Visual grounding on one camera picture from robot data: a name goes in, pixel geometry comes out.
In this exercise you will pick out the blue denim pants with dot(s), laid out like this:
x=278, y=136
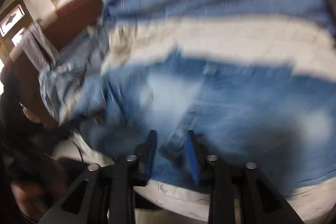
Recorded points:
x=236, y=108

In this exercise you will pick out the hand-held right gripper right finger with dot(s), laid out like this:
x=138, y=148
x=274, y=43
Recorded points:
x=193, y=158

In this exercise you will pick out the pale hanging cloth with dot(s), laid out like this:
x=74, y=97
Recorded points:
x=36, y=43

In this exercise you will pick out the person's left hand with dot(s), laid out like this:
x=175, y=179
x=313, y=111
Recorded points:
x=34, y=197

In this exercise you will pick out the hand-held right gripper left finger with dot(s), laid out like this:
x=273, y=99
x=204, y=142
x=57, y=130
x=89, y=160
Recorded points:
x=152, y=150

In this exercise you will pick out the wooden door with window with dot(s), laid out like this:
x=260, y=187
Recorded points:
x=13, y=19

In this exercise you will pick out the cream floral blanket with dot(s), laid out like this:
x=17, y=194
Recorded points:
x=236, y=40

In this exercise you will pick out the brown headboard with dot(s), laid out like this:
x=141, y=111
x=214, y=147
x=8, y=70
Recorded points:
x=73, y=19

